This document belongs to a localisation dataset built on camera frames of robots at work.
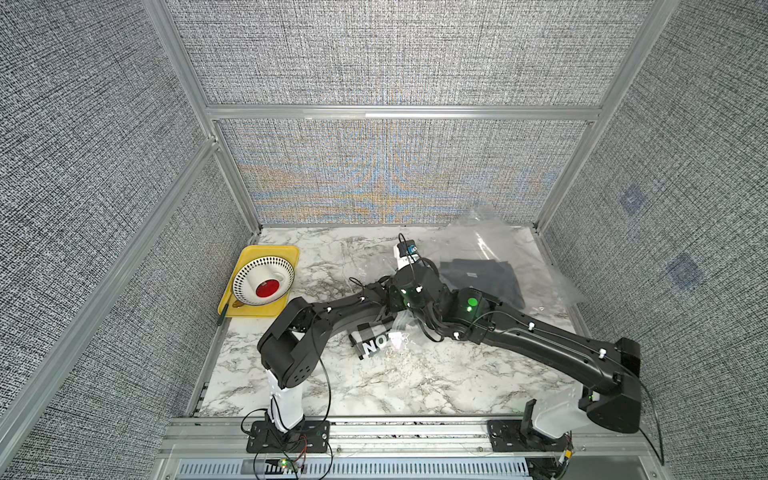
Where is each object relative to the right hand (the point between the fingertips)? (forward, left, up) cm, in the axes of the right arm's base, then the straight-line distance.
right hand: (390, 275), depth 70 cm
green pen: (+3, +52, -27) cm, 58 cm away
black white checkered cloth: (-6, +5, -22) cm, 24 cm away
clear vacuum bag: (+28, -34, -26) cm, 51 cm away
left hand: (+9, -11, -20) cm, 24 cm away
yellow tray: (+6, +47, -27) cm, 55 cm away
